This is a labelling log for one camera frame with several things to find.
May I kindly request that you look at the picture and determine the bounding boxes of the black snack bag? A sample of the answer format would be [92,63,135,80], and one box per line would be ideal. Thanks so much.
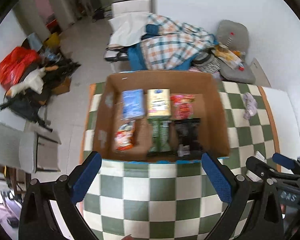
[173,118,203,160]

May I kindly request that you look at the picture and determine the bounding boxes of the orange snack bag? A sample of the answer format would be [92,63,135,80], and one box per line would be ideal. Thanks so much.
[115,120,135,151]

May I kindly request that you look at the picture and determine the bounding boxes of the purple fluffy cloth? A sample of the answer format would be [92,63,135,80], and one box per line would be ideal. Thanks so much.
[243,93,257,120]

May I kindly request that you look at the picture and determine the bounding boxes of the green snack bag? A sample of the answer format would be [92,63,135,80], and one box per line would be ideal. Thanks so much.
[148,119,173,155]

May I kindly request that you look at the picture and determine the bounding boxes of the cardboard box blue outside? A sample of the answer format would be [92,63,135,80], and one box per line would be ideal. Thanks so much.
[93,70,230,162]

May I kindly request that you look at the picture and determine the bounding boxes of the red snack bag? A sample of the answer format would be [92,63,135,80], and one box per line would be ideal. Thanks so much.
[171,94,195,120]

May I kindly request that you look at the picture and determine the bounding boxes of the blue tissue pack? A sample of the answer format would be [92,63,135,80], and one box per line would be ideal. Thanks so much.
[122,89,145,120]

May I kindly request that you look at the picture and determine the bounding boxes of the yellow bear tissue pack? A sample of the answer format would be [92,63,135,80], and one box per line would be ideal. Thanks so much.
[147,89,171,119]

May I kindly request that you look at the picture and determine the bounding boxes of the white plastic chair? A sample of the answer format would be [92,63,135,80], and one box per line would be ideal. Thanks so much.
[0,122,60,173]

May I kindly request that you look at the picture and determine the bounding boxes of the black stroller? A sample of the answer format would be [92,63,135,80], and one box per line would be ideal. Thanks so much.
[0,57,81,132]

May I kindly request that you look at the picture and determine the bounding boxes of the small cardboard box floor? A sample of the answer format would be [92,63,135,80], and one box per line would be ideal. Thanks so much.
[52,77,71,95]

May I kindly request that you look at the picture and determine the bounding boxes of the small red white item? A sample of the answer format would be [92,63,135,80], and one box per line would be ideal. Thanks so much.
[238,63,244,71]

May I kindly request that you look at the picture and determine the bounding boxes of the white goose plush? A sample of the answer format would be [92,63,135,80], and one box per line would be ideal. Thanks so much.
[6,65,59,98]

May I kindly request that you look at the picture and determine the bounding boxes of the black white patterned bag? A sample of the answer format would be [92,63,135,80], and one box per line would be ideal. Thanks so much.
[192,52,220,74]

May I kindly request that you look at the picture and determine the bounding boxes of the red plastic bag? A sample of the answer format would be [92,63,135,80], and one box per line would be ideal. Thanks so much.
[0,47,40,91]

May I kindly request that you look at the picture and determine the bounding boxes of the grey cushioned chair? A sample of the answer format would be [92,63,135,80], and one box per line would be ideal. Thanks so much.
[216,20,256,84]

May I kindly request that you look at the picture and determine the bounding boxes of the yellow bucket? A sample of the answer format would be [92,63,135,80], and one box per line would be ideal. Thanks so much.
[43,32,61,50]

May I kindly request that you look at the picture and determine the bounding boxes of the plaid blanket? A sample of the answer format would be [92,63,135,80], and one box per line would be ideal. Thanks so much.
[127,14,217,71]

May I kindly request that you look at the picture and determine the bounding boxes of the white chair with cloth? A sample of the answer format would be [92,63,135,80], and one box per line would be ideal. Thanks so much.
[104,0,152,63]

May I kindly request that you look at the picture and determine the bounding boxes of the white board leaning wall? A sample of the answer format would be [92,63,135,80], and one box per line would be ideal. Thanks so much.
[250,58,271,87]

